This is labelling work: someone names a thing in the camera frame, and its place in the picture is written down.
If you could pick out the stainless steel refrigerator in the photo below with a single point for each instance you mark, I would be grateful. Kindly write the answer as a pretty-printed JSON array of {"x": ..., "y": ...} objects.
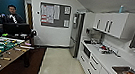
[{"x": 76, "y": 34}]

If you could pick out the black coffee machine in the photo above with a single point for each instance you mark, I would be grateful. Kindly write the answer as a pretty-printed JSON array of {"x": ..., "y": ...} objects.
[{"x": 90, "y": 35}]

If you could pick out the black built-in microwave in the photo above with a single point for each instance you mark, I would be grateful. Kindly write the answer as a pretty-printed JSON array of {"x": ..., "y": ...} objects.
[{"x": 87, "y": 52}]

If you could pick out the dark grey notice board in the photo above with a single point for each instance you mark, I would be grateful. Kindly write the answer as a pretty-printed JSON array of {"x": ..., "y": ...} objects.
[{"x": 54, "y": 14}]

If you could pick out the dish rack with dishes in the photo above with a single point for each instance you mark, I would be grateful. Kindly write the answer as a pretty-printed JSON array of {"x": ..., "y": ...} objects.
[{"x": 105, "y": 49}]

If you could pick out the white drawer unit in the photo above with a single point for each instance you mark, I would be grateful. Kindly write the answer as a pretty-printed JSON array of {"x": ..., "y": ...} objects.
[{"x": 94, "y": 68}]

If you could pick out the brown wooden door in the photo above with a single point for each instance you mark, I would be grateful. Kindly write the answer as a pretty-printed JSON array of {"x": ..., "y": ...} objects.
[{"x": 30, "y": 15}]

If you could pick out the person in dark jacket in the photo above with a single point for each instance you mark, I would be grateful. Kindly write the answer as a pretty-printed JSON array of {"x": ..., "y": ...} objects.
[{"x": 12, "y": 17}]

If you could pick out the light blue spray bottle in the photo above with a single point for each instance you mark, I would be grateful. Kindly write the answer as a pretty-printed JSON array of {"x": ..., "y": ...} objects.
[{"x": 121, "y": 9}]

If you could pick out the white three-door wall cabinet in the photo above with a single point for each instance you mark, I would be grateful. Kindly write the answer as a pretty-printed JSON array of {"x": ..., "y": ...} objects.
[{"x": 114, "y": 24}]

